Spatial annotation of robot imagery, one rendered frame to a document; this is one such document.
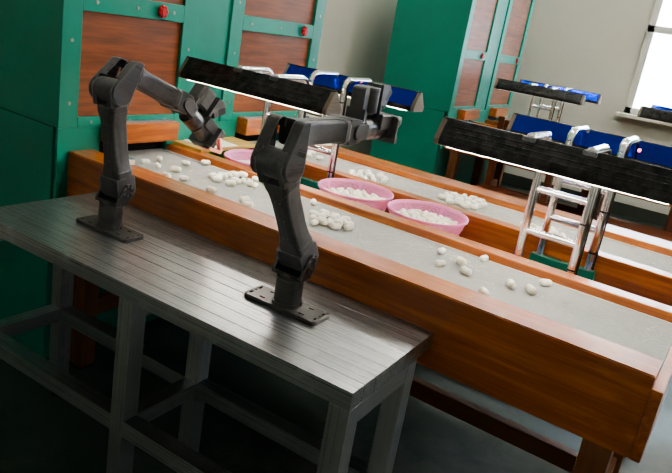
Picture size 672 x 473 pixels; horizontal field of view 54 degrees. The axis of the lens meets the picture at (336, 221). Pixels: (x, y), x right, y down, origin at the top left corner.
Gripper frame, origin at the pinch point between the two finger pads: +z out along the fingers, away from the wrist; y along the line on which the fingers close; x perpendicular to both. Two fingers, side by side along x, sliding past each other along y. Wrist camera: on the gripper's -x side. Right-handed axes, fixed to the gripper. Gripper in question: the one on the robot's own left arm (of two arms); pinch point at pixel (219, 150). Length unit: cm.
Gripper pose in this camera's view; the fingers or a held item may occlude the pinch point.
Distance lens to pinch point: 213.3
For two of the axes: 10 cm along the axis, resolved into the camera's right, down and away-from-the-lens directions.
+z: 3.4, 4.8, 8.1
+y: -8.1, -2.9, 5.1
